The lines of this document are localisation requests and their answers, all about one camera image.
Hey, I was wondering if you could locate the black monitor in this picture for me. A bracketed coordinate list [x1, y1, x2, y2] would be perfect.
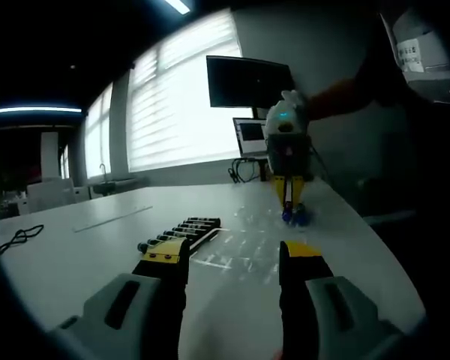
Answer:
[205, 55, 296, 110]

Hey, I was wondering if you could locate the narrow white window blind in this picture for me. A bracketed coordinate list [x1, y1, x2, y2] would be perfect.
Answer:
[83, 84, 114, 180]

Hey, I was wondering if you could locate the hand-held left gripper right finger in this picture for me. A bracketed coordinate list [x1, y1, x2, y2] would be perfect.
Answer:
[278, 240, 402, 360]

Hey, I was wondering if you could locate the bundle of black cables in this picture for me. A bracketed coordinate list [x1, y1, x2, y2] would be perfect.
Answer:
[227, 157, 263, 185]

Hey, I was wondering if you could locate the long black table cable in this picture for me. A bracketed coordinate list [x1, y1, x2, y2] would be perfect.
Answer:
[0, 223, 45, 254]

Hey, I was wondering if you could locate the open laptop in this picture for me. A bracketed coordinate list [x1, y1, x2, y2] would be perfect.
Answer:
[232, 116, 272, 158]

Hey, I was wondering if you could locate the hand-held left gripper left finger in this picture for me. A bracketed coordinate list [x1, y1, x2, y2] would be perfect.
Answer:
[50, 236, 191, 360]

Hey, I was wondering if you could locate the clear plastic box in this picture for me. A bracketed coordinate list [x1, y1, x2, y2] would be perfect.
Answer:
[190, 202, 320, 284]

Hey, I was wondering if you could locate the wide white window blind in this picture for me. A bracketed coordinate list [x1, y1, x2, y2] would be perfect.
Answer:
[128, 9, 245, 174]

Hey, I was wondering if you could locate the long ceiling light strip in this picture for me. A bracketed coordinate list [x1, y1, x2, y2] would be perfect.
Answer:
[0, 106, 84, 116]
[163, 0, 191, 15]

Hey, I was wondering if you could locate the dark sink counter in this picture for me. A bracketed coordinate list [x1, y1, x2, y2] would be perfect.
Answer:
[88, 175, 151, 197]

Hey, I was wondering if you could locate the white worn chest device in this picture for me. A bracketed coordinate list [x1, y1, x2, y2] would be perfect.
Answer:
[391, 7, 450, 104]

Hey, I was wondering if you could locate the white office furniture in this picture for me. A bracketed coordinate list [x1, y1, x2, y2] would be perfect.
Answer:
[25, 177, 92, 215]

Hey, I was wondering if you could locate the row of brown medicine bottles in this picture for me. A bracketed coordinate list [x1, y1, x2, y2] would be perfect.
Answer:
[136, 215, 222, 256]

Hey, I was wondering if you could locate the person's black shirt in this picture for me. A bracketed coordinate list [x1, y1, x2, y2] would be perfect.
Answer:
[359, 55, 450, 338]

